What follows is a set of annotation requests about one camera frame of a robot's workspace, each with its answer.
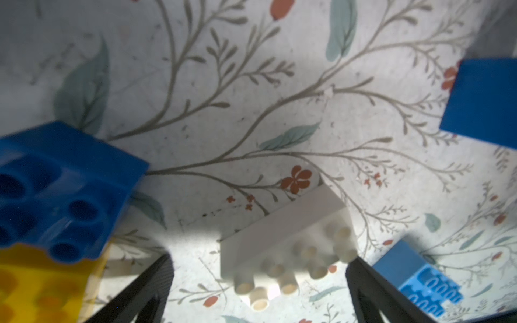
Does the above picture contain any long yellow lego brick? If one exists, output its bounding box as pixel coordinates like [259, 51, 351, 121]
[1, 244, 110, 322]

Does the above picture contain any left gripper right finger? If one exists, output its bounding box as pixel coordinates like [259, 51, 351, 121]
[345, 257, 434, 323]

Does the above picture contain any white lego brick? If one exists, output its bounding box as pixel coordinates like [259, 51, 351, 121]
[219, 184, 358, 312]

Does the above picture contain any floral table mat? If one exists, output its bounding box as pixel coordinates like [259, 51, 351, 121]
[1, 1, 516, 322]

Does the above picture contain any light blue long lego brick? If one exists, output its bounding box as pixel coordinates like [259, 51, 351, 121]
[373, 240, 464, 318]

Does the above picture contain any dark blue square lego brick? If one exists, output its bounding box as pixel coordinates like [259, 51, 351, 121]
[1, 121, 149, 264]

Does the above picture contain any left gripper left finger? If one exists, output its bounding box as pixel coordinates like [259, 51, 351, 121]
[86, 254, 174, 323]

